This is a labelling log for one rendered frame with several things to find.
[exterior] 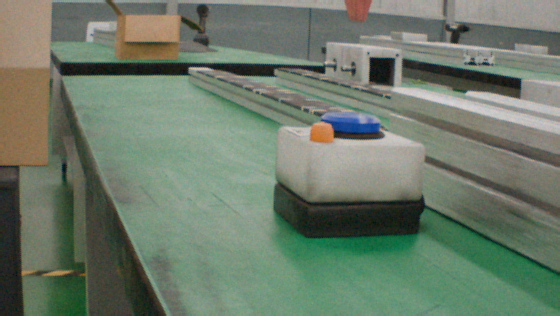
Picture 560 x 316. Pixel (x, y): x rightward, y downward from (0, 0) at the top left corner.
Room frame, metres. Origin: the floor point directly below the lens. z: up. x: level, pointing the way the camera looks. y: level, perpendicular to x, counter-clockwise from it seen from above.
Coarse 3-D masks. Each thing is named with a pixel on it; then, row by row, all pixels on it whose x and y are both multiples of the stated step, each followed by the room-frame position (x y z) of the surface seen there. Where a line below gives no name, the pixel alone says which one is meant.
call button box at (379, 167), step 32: (288, 128) 0.59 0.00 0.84; (288, 160) 0.57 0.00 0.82; (320, 160) 0.53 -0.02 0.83; (352, 160) 0.54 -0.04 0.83; (384, 160) 0.55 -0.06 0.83; (416, 160) 0.55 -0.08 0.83; (288, 192) 0.58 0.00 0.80; (320, 192) 0.53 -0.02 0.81; (352, 192) 0.54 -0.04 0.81; (384, 192) 0.55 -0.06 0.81; (416, 192) 0.55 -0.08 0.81; (320, 224) 0.53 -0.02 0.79; (352, 224) 0.54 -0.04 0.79; (384, 224) 0.55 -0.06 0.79; (416, 224) 0.55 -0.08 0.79
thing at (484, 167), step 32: (416, 96) 0.67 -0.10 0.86; (448, 96) 0.66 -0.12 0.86; (480, 96) 0.71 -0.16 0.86; (416, 128) 0.67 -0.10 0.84; (448, 128) 0.64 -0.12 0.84; (480, 128) 0.56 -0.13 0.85; (512, 128) 0.52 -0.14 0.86; (544, 128) 0.49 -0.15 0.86; (448, 160) 0.61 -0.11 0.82; (480, 160) 0.56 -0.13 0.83; (512, 160) 0.52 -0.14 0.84; (544, 160) 0.50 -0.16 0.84; (448, 192) 0.60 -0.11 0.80; (480, 192) 0.56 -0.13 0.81; (512, 192) 0.54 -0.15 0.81; (544, 192) 0.48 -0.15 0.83; (480, 224) 0.55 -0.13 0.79; (512, 224) 0.51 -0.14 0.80; (544, 224) 0.48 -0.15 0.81; (544, 256) 0.47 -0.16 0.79
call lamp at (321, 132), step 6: (318, 126) 0.54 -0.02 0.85; (324, 126) 0.54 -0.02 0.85; (330, 126) 0.54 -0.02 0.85; (312, 132) 0.54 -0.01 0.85; (318, 132) 0.54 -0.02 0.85; (324, 132) 0.54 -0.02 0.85; (330, 132) 0.54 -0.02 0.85; (312, 138) 0.54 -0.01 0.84; (318, 138) 0.54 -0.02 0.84; (324, 138) 0.54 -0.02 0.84; (330, 138) 0.54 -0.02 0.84
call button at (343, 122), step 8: (328, 112) 0.59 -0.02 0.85; (328, 120) 0.57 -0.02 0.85; (336, 120) 0.56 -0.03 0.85; (344, 120) 0.56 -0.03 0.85; (352, 120) 0.56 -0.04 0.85; (360, 120) 0.56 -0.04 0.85; (368, 120) 0.57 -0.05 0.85; (376, 120) 0.57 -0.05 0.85; (336, 128) 0.56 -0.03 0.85; (344, 128) 0.56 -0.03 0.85; (352, 128) 0.56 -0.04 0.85; (360, 128) 0.56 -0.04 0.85; (368, 128) 0.56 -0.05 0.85; (376, 128) 0.57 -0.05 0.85
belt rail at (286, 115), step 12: (192, 72) 1.79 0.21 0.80; (204, 84) 1.66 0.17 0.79; (216, 84) 1.55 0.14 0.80; (228, 84) 1.45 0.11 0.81; (228, 96) 1.45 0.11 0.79; (240, 96) 1.39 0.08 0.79; (252, 96) 1.29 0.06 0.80; (252, 108) 1.29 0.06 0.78; (264, 108) 1.22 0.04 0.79; (276, 108) 1.19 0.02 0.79; (288, 108) 1.11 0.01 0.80; (276, 120) 1.16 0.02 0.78; (288, 120) 1.11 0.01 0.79; (300, 120) 1.08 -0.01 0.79; (312, 120) 1.01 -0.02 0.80
